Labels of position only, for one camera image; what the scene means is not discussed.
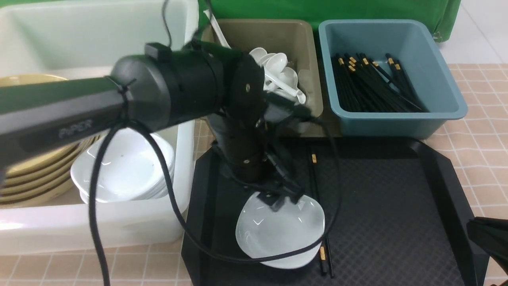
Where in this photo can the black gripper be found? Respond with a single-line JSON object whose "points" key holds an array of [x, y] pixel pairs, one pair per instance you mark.
{"points": [[246, 140]]}

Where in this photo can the small white square dish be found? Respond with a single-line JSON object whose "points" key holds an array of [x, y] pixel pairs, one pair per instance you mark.
{"points": [[261, 232]]}

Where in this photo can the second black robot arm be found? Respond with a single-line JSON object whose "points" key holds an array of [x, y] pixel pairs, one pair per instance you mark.
{"points": [[490, 234]]}

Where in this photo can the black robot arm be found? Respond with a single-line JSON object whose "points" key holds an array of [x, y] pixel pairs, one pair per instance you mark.
{"points": [[157, 90]]}

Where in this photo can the pile of white spoons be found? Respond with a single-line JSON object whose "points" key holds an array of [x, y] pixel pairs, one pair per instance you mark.
{"points": [[279, 78]]}

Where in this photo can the stack of white dishes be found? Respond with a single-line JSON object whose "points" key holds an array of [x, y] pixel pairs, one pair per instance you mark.
{"points": [[130, 169]]}

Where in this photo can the olive plastic spoon bin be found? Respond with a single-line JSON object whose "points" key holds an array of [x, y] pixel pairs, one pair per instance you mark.
{"points": [[289, 36]]}

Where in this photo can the pile of black chopsticks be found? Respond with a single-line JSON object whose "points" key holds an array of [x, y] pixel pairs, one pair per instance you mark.
{"points": [[364, 86]]}

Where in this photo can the black plastic serving tray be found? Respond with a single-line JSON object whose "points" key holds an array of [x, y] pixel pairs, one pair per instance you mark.
{"points": [[402, 221]]}

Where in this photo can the blue plastic chopstick bin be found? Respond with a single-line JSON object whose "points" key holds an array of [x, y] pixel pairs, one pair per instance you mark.
{"points": [[410, 42]]}

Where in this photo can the stack of yellow bowls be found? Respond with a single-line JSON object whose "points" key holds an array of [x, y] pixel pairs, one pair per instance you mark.
{"points": [[43, 178]]}

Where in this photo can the peach grid-pattern tablecloth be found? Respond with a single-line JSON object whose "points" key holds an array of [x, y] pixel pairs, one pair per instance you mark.
{"points": [[476, 145]]}

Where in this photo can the green cloth backdrop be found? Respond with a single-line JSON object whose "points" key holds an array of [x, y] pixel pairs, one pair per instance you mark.
{"points": [[439, 16]]}

